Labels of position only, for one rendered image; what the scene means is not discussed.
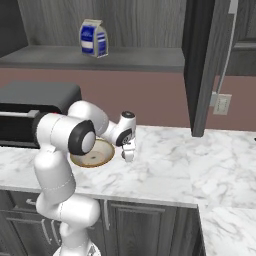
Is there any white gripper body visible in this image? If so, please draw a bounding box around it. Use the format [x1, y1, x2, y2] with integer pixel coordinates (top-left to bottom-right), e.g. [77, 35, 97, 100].
[121, 139, 137, 163]

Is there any white and brown bowl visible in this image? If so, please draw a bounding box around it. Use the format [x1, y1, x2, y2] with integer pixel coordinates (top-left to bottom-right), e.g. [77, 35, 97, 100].
[69, 137, 116, 169]

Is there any dark grey base cupboard door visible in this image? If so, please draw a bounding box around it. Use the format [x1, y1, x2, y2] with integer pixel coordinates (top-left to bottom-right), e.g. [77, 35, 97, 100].
[0, 210, 63, 256]
[109, 201, 178, 256]

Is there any black toaster oven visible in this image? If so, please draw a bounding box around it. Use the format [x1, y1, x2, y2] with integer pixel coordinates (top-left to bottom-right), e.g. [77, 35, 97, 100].
[0, 80, 83, 150]

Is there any dark grey drawer front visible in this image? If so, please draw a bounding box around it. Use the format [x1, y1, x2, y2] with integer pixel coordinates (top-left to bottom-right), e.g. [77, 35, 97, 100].
[7, 190, 43, 212]

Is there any blue and white milk carton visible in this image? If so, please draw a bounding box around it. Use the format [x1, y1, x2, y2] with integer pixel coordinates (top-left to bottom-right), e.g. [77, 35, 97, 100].
[79, 18, 110, 59]

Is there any dark grey upper cupboard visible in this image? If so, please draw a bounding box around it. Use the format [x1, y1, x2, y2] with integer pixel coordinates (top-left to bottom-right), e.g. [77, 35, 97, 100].
[214, 0, 256, 77]

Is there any silver base cupboard handle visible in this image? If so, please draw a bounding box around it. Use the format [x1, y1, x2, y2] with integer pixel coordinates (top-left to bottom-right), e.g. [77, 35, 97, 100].
[41, 218, 52, 246]
[102, 199, 111, 232]
[50, 219, 62, 247]

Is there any grey wall shelf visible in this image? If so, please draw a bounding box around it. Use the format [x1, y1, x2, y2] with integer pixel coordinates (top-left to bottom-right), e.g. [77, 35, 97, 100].
[0, 45, 186, 73]

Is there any white wall socket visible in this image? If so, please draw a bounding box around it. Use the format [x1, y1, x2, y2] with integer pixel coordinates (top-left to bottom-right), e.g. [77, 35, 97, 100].
[212, 93, 233, 116]

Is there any grey cupboard door handle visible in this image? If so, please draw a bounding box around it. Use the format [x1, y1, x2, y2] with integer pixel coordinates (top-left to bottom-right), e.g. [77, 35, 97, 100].
[216, 0, 240, 97]

